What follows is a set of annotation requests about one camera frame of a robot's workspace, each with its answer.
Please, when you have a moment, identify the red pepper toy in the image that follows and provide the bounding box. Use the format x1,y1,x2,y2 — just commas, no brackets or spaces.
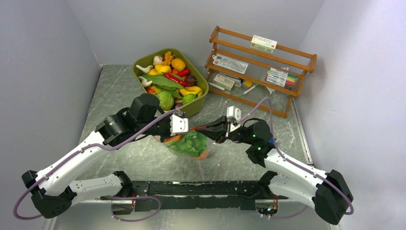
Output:
164,135,183,143

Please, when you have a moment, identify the clear zip bag orange zipper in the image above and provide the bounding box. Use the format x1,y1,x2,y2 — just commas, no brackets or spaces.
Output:
152,125,212,161

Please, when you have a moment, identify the peach toy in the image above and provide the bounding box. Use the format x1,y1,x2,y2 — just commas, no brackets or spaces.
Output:
197,149,209,160

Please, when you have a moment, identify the napa cabbage toy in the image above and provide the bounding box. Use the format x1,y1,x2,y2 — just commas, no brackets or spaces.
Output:
165,131,208,159

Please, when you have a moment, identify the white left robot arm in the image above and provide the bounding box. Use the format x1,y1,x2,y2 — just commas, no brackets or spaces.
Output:
22,93,189,219

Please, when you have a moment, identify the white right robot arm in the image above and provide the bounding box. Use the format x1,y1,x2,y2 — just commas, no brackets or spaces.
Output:
196,116,354,225

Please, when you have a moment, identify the green leafy vegetable toy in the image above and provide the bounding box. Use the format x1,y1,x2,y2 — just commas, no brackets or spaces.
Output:
156,91,174,111

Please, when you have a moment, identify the small green lime toy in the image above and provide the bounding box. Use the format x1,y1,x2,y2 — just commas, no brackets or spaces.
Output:
182,93,197,105

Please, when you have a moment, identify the small white green box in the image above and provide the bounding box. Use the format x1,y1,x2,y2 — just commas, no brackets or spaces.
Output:
213,74,236,91

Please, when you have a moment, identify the yellow banana pepper toy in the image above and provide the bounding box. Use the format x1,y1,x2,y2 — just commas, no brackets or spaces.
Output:
179,86,203,97

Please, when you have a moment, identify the flat green leaf toy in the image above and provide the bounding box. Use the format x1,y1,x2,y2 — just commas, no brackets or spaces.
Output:
142,74,183,91

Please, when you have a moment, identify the white pen on table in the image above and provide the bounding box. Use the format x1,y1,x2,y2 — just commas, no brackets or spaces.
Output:
243,84,259,95

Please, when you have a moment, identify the white mushroom toy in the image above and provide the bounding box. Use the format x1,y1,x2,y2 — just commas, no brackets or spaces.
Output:
137,76,153,88
135,65,154,74

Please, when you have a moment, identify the long red chili toy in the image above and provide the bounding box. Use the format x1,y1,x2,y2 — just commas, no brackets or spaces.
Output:
164,73,192,87

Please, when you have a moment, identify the dark red beet toy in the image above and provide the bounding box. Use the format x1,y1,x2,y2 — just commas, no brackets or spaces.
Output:
184,75,197,86

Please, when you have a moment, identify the yellow lemon toy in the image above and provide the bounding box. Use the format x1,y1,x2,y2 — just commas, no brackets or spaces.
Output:
155,64,172,74

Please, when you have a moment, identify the short red chili toy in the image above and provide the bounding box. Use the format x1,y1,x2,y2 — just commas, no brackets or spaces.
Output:
177,69,191,77

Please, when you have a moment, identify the flat packaged stationery card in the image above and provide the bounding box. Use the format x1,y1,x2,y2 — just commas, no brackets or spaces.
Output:
212,54,249,74

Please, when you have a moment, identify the yellow potato toy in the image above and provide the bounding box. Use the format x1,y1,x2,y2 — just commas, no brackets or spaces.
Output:
171,58,186,71

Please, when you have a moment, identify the coloured marker pen set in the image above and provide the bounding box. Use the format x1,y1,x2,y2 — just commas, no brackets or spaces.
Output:
265,67,297,90

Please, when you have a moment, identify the white garlic bulb toy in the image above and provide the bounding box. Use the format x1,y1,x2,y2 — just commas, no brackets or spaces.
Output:
153,55,163,65

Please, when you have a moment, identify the orange ginger root toy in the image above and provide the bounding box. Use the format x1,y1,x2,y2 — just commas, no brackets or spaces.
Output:
162,51,175,66

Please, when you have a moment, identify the wooden shelf rack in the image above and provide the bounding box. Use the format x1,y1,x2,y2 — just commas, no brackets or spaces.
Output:
205,26,317,118

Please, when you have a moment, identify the white box on top shelf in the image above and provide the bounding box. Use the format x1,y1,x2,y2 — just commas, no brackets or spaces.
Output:
250,35,277,54

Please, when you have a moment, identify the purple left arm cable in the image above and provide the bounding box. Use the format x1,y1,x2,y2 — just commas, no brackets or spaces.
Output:
12,109,185,222

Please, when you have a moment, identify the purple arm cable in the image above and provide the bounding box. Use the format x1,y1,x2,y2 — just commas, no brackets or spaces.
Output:
239,96,355,220
12,109,185,222

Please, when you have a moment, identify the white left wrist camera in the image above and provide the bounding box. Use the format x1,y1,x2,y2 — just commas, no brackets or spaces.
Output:
170,115,190,136

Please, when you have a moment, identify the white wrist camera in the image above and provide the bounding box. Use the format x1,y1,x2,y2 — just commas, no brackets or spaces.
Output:
226,106,241,129
170,115,190,136

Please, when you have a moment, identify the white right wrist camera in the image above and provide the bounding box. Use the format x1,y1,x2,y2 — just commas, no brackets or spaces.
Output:
226,106,241,129

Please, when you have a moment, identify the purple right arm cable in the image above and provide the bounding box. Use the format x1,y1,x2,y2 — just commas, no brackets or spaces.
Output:
239,96,355,220

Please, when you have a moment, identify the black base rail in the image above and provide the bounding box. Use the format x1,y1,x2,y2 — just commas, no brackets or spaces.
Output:
115,171,277,212

